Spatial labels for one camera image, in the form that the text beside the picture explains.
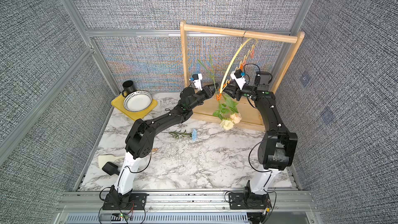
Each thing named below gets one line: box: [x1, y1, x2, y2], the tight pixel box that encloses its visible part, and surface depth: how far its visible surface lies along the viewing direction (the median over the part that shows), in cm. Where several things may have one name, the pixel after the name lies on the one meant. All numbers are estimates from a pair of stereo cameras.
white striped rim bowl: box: [123, 90, 153, 113], surface depth 115 cm
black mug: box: [121, 79, 137, 98], surface depth 116 cm
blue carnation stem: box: [165, 128, 198, 143], surface depth 97 cm
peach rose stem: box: [197, 54, 243, 124], surface depth 85 cm
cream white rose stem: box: [212, 93, 239, 131], surface depth 85 cm
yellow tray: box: [110, 95, 159, 121], surface depth 109 cm
